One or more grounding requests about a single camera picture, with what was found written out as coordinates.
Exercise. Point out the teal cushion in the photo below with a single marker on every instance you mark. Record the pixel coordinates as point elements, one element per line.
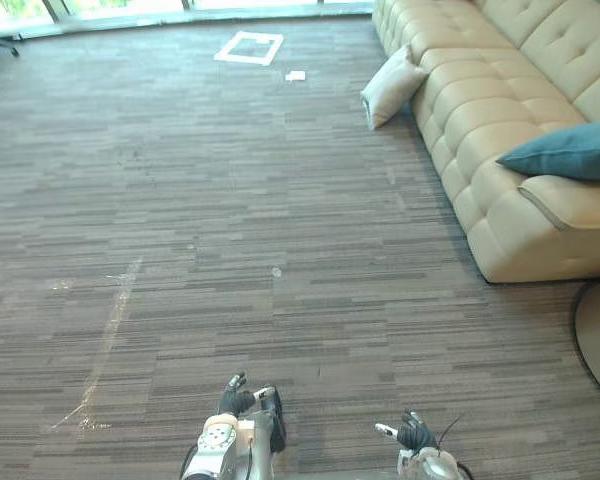
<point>567,152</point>

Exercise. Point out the white paper sheet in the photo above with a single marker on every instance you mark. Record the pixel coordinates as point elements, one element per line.
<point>295,76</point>

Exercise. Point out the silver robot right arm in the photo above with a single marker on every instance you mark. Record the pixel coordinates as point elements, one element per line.
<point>432,462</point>

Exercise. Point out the beige tufted leather sofa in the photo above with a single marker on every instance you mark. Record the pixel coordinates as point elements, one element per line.
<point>510,125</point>

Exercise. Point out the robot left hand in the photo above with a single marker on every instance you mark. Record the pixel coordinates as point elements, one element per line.
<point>234,397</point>

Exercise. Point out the silver robot leg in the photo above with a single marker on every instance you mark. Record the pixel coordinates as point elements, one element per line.
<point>260,445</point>

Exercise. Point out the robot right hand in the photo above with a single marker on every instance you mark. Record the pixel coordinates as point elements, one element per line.
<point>414,434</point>

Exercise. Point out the white tape square frame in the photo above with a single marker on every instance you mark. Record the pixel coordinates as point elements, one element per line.
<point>249,48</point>

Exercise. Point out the beige cushion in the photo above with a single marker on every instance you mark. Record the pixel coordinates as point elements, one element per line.
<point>391,88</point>

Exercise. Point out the dark robot foot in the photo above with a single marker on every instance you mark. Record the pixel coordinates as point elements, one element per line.
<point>278,420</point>

